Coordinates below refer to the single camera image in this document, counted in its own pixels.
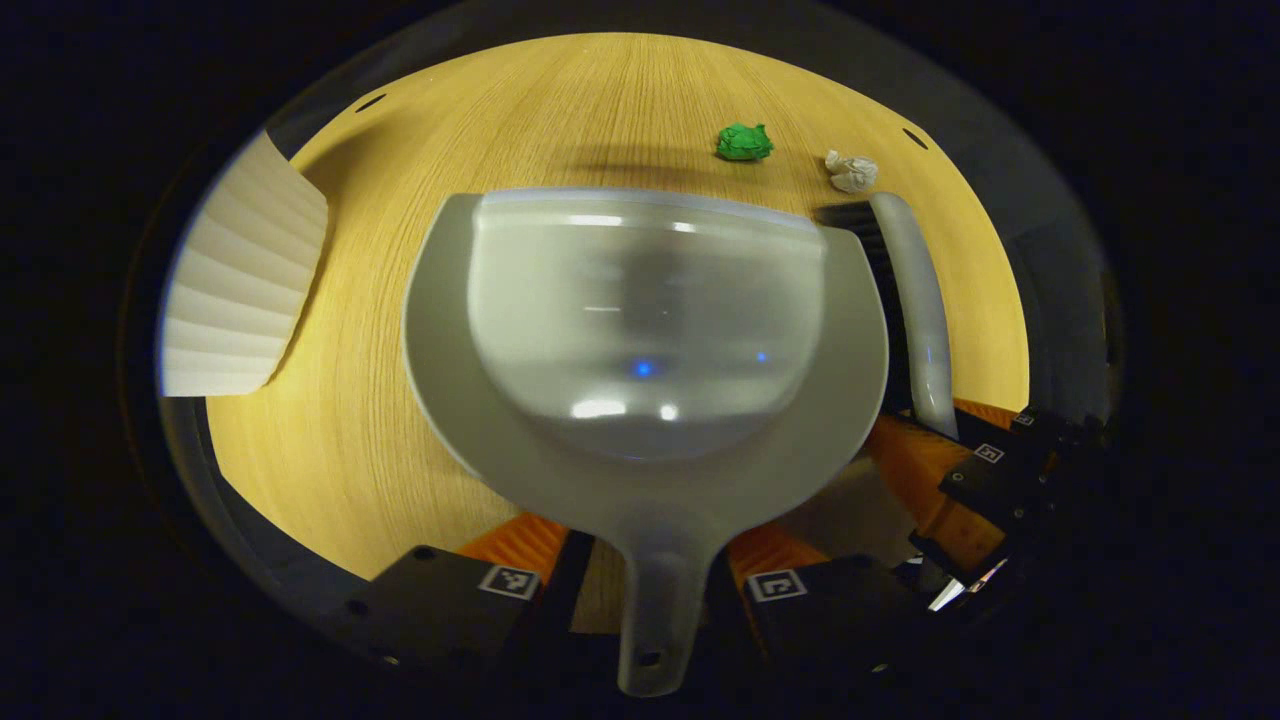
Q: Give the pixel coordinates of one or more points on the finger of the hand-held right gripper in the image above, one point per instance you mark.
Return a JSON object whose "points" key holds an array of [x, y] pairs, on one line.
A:
{"points": [[985, 480], [1050, 435]]}

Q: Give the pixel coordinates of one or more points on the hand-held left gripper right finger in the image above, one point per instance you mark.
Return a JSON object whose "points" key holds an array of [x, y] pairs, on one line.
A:
{"points": [[735, 620]]}

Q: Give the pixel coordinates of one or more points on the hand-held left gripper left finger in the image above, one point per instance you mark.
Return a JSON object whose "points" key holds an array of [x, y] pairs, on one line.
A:
{"points": [[565, 590]]}

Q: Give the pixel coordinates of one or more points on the grey plastic dustpan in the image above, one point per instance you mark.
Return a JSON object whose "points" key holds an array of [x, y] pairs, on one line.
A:
{"points": [[640, 490]]}

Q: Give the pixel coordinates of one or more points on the small grey broom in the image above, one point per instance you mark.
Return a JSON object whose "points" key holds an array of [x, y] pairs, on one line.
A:
{"points": [[920, 300]]}

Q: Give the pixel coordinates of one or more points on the white paper trash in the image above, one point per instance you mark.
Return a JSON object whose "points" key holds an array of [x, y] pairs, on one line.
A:
{"points": [[852, 172]]}

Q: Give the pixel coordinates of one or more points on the green paper trash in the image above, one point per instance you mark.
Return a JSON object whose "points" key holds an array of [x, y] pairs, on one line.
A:
{"points": [[744, 142]]}

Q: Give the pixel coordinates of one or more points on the white ribbed garbage bin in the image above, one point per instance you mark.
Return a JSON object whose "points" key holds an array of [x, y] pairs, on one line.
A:
{"points": [[240, 290]]}

